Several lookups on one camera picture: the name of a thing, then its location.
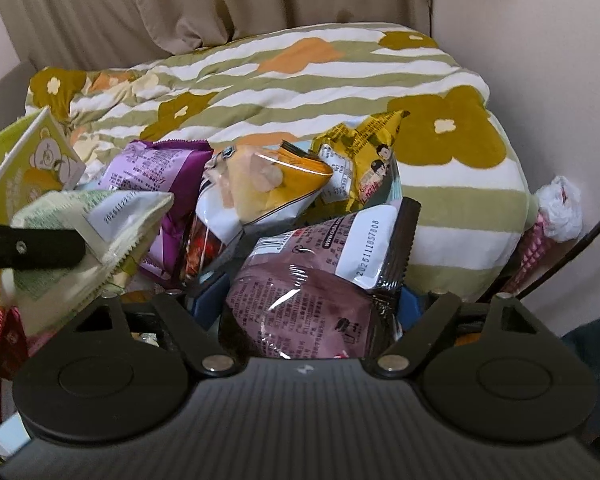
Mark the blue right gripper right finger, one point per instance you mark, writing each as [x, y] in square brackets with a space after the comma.
[410, 308]

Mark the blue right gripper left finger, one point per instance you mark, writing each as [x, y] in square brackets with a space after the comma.
[206, 300]

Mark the maroon snack bag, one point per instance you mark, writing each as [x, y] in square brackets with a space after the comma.
[329, 290]

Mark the pale green snack bag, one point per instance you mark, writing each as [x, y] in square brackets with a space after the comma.
[116, 227]

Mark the orange white chip bag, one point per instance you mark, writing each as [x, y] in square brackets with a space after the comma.
[247, 190]

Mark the purple snack bag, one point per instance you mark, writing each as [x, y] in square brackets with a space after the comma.
[173, 166]

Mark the yellow snack bag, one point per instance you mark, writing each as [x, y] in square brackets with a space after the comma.
[360, 158]

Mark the green cardboard box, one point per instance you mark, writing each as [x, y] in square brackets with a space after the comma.
[35, 158]

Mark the pink patterned cloth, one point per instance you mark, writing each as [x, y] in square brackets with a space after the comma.
[531, 250]

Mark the striped floral blanket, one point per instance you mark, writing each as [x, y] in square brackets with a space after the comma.
[452, 153]

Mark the white plastic bag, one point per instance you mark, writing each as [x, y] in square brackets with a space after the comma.
[560, 207]

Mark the beige curtain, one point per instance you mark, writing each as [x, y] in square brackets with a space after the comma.
[95, 34]

